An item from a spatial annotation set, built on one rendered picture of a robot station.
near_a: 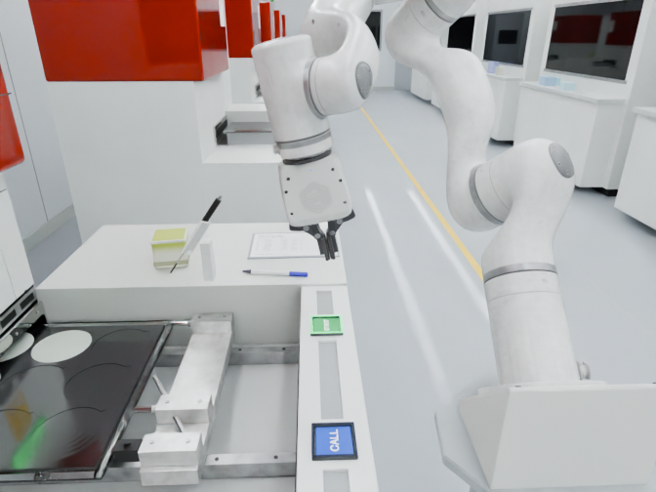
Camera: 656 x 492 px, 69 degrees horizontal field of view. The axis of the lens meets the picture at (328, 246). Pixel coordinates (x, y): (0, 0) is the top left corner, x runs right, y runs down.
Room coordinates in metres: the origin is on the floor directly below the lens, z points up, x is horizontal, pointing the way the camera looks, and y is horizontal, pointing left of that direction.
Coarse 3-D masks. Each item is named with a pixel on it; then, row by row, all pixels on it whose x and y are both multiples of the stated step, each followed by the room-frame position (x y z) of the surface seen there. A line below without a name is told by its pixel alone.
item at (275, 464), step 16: (112, 464) 0.51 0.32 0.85; (128, 464) 0.51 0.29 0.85; (208, 464) 0.51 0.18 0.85; (224, 464) 0.51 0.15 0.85; (240, 464) 0.51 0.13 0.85; (256, 464) 0.52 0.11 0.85; (272, 464) 0.52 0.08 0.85; (288, 464) 0.52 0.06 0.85; (96, 480) 0.51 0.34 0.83; (112, 480) 0.51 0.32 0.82; (128, 480) 0.51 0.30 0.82
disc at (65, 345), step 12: (60, 336) 0.77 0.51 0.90; (72, 336) 0.77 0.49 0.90; (84, 336) 0.77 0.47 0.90; (36, 348) 0.73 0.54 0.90; (48, 348) 0.73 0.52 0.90; (60, 348) 0.73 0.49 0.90; (72, 348) 0.73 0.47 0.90; (84, 348) 0.73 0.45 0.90; (36, 360) 0.69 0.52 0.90; (48, 360) 0.69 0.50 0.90; (60, 360) 0.69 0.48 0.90
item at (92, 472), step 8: (0, 472) 0.45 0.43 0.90; (8, 472) 0.45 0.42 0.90; (16, 472) 0.45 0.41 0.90; (24, 472) 0.45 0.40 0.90; (32, 472) 0.45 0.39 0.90; (48, 472) 0.45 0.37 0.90; (56, 472) 0.45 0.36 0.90; (64, 472) 0.45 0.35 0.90; (72, 472) 0.45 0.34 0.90; (80, 472) 0.45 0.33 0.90; (88, 472) 0.45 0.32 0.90; (96, 472) 0.45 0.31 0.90; (0, 480) 0.45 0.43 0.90; (8, 480) 0.45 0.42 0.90; (16, 480) 0.45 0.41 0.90; (24, 480) 0.45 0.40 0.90; (32, 480) 0.45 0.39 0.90; (40, 480) 0.45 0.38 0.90; (48, 480) 0.45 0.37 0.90; (56, 480) 0.45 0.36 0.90; (64, 480) 0.45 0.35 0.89; (72, 480) 0.45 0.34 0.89; (80, 480) 0.45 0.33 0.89
